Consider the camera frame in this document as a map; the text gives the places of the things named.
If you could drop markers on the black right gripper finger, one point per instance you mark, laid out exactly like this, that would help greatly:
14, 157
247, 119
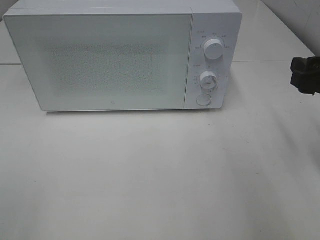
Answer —
306, 66
308, 84

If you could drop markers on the white timer knob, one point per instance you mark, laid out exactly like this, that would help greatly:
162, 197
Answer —
208, 80

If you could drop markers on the round white door button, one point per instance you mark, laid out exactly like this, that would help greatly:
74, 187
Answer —
204, 100

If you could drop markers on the white microwave door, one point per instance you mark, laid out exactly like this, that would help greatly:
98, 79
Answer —
104, 62

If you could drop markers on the upper white power knob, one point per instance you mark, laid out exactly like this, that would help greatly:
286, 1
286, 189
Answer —
213, 48

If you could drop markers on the white microwave oven body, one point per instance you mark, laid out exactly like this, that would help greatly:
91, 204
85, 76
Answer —
209, 18

